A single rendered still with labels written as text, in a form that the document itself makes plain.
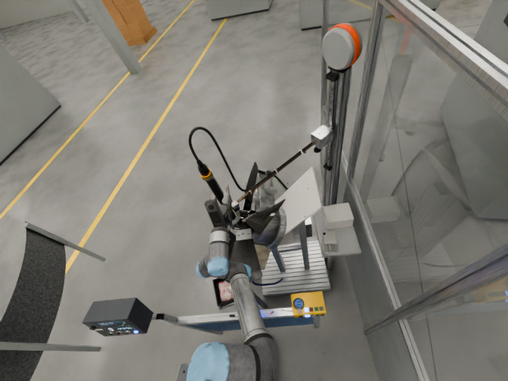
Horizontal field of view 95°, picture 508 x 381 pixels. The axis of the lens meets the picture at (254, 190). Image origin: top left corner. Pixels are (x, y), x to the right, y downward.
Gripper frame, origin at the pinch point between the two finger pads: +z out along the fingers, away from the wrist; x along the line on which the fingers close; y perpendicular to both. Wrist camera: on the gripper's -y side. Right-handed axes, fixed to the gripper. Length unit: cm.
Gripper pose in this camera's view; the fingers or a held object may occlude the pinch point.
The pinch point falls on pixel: (220, 190)
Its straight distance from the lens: 102.9
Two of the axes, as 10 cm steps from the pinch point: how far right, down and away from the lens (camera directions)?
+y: 2.2, 5.6, 8.0
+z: -0.4, -8.1, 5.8
